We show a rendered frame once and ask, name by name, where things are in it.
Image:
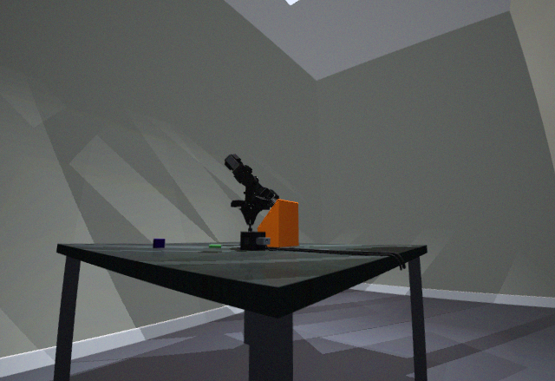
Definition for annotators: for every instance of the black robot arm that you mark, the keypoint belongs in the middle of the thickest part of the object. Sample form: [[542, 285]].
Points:
[[242, 173]]

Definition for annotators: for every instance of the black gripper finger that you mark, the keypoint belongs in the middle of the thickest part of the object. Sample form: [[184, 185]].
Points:
[[254, 213], [246, 213]]

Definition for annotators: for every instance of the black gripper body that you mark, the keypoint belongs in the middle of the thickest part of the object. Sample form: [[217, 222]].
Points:
[[246, 203]]

